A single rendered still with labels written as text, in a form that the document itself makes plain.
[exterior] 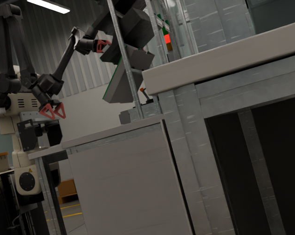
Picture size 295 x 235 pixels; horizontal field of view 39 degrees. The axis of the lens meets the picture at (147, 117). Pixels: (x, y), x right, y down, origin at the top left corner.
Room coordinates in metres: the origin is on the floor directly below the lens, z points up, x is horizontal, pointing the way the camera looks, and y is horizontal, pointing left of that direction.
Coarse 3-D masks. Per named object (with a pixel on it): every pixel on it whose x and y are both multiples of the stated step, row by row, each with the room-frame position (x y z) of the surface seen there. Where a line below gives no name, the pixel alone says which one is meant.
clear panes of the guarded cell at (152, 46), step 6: (156, 0) 3.71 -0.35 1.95; (180, 0) 3.66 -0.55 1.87; (156, 6) 3.72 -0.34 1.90; (156, 12) 3.72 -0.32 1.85; (162, 12) 3.71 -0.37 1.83; (162, 18) 3.71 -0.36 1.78; (162, 36) 3.72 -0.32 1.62; (192, 36) 3.65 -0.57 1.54; (150, 42) 3.44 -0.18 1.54; (156, 42) 3.65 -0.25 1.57; (162, 42) 3.73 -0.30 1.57; (192, 42) 3.65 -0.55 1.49; (150, 48) 3.38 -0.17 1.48; (156, 48) 3.59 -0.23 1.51; (156, 54) 3.53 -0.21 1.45; (156, 60) 3.48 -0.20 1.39; (156, 66) 3.42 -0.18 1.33
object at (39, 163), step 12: (48, 156) 2.12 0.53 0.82; (60, 156) 2.23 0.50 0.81; (36, 168) 2.08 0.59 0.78; (48, 168) 2.10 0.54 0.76; (48, 180) 2.07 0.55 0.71; (48, 192) 2.07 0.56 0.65; (48, 204) 2.07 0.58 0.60; (48, 216) 2.08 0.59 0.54; (60, 216) 2.09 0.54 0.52; (60, 228) 2.07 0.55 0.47
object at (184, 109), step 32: (288, 32) 0.44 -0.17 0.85; (192, 64) 0.47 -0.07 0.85; (224, 64) 0.46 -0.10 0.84; (256, 64) 0.47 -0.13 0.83; (288, 64) 0.46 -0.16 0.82; (160, 96) 0.50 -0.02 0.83; (192, 96) 0.49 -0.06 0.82; (224, 96) 0.49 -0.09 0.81; (256, 96) 0.47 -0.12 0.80; (288, 96) 1.45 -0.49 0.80; (192, 128) 0.49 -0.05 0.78; (224, 128) 1.05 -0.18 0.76; (256, 128) 1.52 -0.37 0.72; (192, 160) 0.50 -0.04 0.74; (224, 160) 0.90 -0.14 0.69; (256, 160) 1.49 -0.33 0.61; (192, 192) 0.49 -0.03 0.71; (224, 192) 0.49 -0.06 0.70; (256, 192) 1.41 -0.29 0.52; (192, 224) 0.51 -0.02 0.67; (224, 224) 0.49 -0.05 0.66; (256, 224) 1.16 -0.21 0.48
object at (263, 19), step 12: (252, 0) 0.76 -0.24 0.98; (264, 0) 0.76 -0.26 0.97; (276, 0) 0.75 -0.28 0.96; (288, 0) 0.75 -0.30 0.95; (252, 12) 0.76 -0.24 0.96; (264, 12) 0.76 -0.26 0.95; (276, 12) 0.75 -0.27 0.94; (288, 12) 0.75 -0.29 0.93; (252, 24) 0.77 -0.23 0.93; (264, 24) 0.76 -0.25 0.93; (276, 24) 0.75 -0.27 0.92; (288, 24) 0.75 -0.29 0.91
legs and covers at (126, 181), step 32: (160, 128) 1.66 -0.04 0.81; (288, 128) 1.51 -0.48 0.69; (96, 160) 1.73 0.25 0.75; (128, 160) 1.69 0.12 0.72; (160, 160) 1.65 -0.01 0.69; (288, 160) 1.52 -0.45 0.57; (96, 192) 1.74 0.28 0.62; (128, 192) 1.70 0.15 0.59; (160, 192) 1.66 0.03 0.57; (288, 192) 1.53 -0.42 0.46; (96, 224) 1.75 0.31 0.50; (128, 224) 1.71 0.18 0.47; (160, 224) 1.67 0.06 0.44; (288, 224) 1.54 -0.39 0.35
